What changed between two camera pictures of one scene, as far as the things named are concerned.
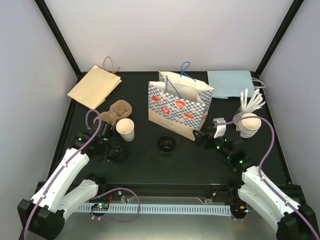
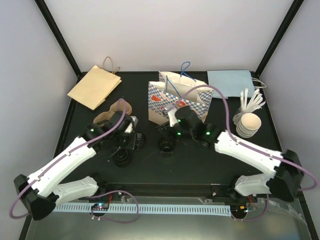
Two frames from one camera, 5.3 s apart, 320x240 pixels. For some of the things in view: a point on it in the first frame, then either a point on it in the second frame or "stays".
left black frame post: [54, 29] stays
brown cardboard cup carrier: [119, 109] stays
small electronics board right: [239, 211] stays
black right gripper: [208, 138] -> [166, 131]
